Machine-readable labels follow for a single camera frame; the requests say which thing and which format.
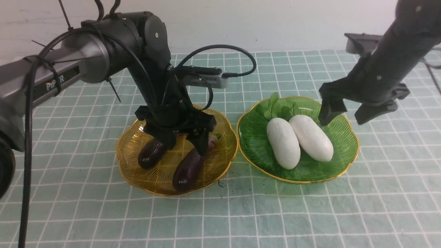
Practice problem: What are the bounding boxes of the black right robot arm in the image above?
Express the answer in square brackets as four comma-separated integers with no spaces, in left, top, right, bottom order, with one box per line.
[135,0,440,153]

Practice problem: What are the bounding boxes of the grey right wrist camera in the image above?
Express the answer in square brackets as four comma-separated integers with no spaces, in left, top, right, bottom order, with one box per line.
[344,33,383,56]

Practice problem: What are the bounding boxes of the amber glass plate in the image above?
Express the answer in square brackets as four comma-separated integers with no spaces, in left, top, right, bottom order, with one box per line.
[116,108,239,197]

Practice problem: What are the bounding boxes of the purple eggplant beige stem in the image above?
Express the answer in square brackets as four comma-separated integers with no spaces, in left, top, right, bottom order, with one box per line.
[137,138,169,170]

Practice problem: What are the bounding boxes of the purple eggplant green stem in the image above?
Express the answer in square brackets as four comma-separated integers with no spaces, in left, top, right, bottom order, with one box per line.
[172,133,222,193]

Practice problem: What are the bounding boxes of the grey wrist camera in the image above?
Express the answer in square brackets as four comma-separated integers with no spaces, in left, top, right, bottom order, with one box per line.
[344,33,383,56]
[176,66,228,89]

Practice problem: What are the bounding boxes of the white radish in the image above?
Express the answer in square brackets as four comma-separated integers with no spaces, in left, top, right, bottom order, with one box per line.
[264,92,301,170]
[289,103,334,162]

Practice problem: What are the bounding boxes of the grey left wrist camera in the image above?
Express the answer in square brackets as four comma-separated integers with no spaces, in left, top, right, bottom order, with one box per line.
[176,66,228,89]

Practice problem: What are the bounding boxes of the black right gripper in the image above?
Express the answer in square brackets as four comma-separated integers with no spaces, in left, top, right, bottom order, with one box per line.
[318,62,410,126]

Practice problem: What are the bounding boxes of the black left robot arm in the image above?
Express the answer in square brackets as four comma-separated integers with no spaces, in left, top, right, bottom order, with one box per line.
[0,12,216,196]

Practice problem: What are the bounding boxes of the black camera cable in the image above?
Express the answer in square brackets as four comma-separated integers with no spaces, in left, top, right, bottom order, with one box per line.
[159,44,257,111]

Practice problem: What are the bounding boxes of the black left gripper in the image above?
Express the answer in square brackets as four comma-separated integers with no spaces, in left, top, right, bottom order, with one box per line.
[135,100,216,156]

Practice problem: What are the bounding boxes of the green checkered tablecloth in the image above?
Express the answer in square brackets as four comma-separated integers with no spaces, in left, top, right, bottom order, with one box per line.
[0,48,441,248]

